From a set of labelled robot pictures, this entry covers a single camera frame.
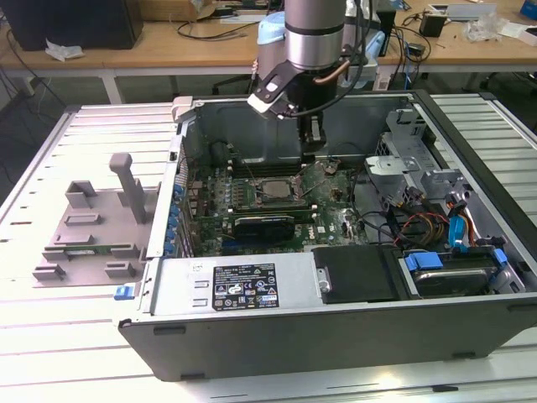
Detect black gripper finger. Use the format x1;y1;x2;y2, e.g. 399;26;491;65
299;116;315;163
312;119;327;149

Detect metal socket cover frame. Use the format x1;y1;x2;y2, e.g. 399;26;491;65
293;161;327;198

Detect CPU socket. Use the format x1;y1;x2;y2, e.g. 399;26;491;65
251;175;304;205

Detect metal socket locking lever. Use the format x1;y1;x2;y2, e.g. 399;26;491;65
242;159;272;202
295;160;321;181

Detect silver metal drive cage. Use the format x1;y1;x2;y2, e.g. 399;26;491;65
363;107;528;295

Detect black cylindrical case part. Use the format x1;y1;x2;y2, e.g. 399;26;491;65
208;141;231;168

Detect black graphics card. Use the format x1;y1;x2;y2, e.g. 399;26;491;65
232;214;297;245

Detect black upright box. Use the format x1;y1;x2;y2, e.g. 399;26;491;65
376;7;398;58

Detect green motherboard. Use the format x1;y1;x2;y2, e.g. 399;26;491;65
182;161;366;257

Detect grey case latch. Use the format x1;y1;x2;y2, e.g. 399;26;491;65
170;96;196;123

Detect small black cube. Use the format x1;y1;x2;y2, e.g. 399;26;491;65
419;10;450;38

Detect brown cardboard box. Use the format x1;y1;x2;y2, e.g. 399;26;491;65
184;0;238;22

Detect black plastic bay cover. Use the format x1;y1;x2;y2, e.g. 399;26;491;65
312;245;411;306

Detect black power supply label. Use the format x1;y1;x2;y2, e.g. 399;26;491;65
212;263;277;311

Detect blue disk carrier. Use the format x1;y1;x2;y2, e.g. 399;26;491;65
403;247;508;295

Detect flat grey tray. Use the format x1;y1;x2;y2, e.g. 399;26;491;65
427;2;498;22

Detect clear plastic bag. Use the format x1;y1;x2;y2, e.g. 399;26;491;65
463;12;504;43

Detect black hard disk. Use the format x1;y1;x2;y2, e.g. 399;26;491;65
413;268;491;298

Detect silver power supply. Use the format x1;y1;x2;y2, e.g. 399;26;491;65
147;251;325;317

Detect dark grey PC case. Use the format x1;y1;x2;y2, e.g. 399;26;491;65
117;88;537;383

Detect flat white box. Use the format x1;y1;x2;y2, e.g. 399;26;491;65
498;20;537;47

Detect grey parts rack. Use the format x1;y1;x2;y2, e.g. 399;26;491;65
31;153;163;290

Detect wide black box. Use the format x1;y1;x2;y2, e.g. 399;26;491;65
44;0;143;50

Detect green RAM stick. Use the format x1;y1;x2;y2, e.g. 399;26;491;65
62;248;113;257

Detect crumpled white paper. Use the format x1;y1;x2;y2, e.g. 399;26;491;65
44;38;85;63

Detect narrow black box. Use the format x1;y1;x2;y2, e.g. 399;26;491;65
6;0;47;52

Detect red yellow power wires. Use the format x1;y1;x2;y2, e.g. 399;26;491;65
400;211;451;249

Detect wooden desk white frame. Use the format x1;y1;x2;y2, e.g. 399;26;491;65
0;0;537;106

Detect blue data wire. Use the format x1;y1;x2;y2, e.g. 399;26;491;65
447;200;473;249

